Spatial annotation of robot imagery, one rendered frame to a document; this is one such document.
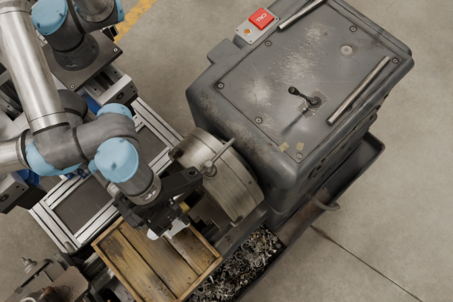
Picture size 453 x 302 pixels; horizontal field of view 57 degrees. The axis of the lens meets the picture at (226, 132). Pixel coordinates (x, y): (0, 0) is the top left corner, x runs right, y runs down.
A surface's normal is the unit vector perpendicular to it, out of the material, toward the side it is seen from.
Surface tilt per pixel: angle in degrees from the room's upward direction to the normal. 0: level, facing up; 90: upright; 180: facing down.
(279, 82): 0
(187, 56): 0
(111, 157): 20
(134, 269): 0
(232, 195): 43
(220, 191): 29
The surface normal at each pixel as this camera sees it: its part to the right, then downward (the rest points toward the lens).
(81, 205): -0.06, -0.37
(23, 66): 0.15, -0.04
